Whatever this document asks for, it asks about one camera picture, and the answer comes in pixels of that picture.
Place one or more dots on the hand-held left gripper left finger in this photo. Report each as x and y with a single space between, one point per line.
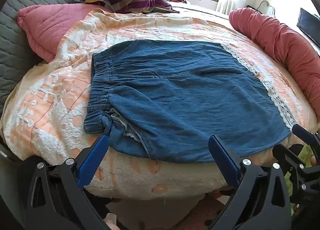
92 160

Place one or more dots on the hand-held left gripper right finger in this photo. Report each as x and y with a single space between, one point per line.
223 160

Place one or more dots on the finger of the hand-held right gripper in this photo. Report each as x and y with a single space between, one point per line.
303 133
287 157

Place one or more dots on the blue denim pants lace trim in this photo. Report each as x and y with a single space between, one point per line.
187 95

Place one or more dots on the person's left hand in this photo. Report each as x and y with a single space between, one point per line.
111 222

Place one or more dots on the green clothing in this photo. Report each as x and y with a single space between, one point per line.
307 151

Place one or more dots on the pink dotted clothing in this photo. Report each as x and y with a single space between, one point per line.
200 216

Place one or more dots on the peach and white fleece blanket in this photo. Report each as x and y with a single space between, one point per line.
62 95

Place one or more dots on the red bolster pillow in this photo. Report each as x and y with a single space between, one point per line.
287 45

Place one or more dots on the black monitor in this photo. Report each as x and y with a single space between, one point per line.
308 25

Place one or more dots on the pink quilted pillow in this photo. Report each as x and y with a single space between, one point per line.
45 27

